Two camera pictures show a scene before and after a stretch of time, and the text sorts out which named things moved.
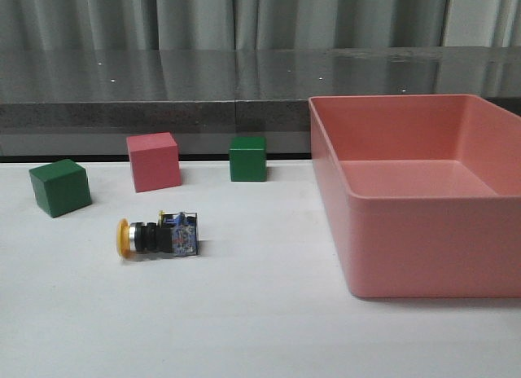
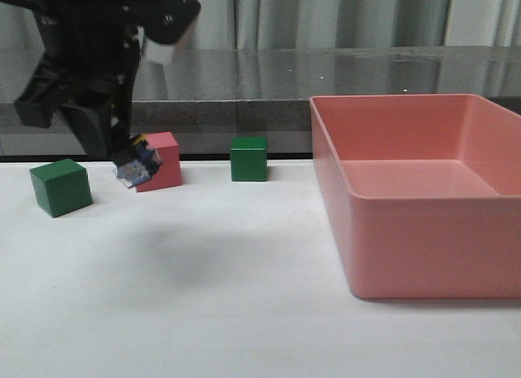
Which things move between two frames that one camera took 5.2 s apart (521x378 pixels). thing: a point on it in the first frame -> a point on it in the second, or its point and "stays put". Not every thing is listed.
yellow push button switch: (176, 234) -> (141, 166)
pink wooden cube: (155, 160) stays put
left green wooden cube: (61, 186) stays put
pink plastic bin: (422, 192) stays put
